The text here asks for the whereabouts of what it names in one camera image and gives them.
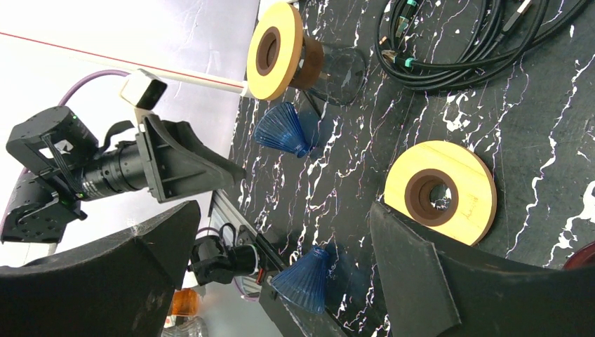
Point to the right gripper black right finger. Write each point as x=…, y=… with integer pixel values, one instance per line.
x=436, y=286

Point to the orange handled screwdriver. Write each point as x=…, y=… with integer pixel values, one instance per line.
x=185, y=303

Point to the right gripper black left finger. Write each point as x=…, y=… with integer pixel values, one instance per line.
x=119, y=285

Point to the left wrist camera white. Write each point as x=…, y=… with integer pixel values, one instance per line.
x=142, y=89

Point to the white pvc pipe frame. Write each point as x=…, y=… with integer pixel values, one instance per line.
x=196, y=42

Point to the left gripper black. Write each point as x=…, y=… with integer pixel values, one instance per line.
x=65, y=164

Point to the blue plastic dripper cone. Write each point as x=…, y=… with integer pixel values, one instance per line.
x=280, y=129

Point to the glass carafe with brown collar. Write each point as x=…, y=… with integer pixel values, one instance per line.
x=330, y=72

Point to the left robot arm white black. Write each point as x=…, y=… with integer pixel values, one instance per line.
x=65, y=165

